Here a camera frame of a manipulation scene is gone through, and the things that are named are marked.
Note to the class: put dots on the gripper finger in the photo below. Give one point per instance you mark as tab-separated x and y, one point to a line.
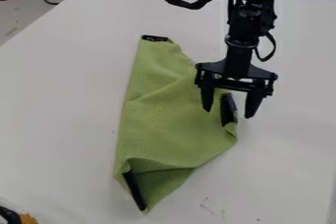
254	102
207	95

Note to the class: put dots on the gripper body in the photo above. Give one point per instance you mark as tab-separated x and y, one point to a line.
236	69

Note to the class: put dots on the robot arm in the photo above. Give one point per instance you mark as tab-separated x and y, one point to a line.
246	11

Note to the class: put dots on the green cloth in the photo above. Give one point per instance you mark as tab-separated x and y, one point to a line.
166	124

